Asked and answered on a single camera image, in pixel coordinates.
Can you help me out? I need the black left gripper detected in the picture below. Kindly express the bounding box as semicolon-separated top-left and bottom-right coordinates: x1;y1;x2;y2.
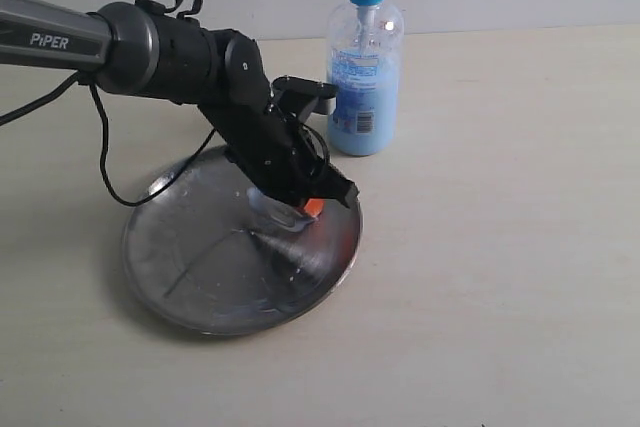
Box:
224;106;359;217

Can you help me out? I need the blue soap pump bottle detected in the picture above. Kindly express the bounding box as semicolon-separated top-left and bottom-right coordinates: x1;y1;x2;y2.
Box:
326;0;405;156

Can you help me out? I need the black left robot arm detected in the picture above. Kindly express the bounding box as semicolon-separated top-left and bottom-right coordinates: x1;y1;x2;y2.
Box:
1;0;358;208

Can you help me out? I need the blue soap blob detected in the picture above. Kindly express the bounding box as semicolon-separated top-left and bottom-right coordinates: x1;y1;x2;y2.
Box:
246;187;320;232

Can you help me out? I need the round steel plate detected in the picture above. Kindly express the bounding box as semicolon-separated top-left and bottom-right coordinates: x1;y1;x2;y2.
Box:
122;146;363;336

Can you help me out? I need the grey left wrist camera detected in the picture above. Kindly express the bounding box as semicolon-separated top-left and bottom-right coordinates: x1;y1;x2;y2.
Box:
272;75;339;123

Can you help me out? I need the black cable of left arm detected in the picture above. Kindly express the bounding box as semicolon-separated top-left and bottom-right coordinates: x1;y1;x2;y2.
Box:
0;0;221;207

